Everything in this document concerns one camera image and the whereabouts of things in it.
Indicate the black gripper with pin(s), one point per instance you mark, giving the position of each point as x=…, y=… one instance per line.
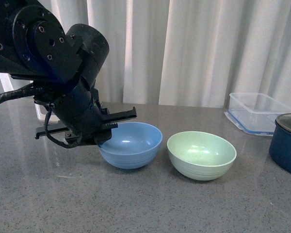
x=82, y=119

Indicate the clear plastic food container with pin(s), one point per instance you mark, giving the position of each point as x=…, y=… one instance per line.
x=255, y=113

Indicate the cream two-slot toaster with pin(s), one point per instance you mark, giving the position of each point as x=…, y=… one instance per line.
x=41, y=114

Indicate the white curtain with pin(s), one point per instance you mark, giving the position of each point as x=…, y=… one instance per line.
x=187, y=52

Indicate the green bowl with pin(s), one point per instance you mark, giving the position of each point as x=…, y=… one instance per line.
x=200, y=156

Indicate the dark blue pot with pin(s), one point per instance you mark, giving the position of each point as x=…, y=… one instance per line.
x=280, y=147

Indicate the blue bowl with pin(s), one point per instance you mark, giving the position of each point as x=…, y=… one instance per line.
x=132, y=145

